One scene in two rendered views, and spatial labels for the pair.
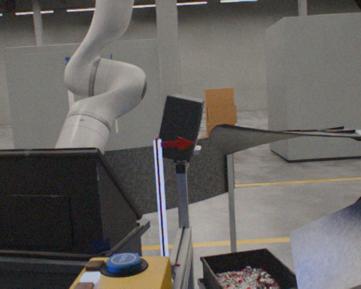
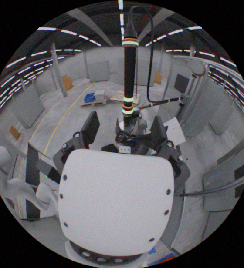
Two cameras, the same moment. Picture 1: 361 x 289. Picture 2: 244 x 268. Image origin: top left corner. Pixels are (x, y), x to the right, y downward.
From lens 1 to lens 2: 0.84 m
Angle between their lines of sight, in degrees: 82
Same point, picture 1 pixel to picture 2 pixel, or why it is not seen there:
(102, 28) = (34, 198)
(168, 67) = (3, 138)
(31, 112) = not seen: outside the picture
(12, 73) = not seen: outside the picture
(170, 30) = not seen: outside the picture
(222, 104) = (12, 129)
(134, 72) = (45, 188)
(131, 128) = not seen: hidden behind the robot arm
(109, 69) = (44, 197)
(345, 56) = (26, 101)
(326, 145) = (32, 118)
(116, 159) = (27, 178)
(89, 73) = (45, 204)
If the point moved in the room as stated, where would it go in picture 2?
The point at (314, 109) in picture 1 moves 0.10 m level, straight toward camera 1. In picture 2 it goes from (27, 115) to (27, 115)
